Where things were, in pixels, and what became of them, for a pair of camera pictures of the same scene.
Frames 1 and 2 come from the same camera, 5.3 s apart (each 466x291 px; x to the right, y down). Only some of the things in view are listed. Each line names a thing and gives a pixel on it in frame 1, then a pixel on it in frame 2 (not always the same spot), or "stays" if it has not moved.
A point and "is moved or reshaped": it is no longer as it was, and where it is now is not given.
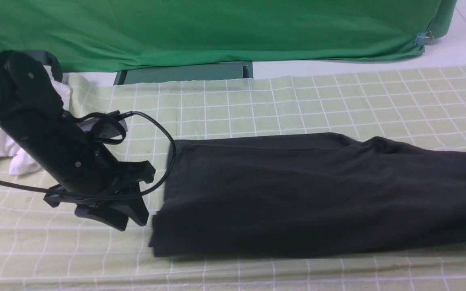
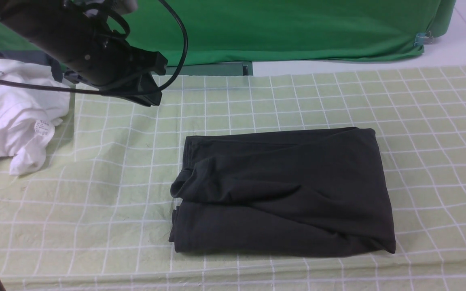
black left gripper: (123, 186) to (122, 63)
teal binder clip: (422, 39) stays
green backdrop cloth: (92, 35) stays
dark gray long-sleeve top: (284, 193) is moved or reshaped
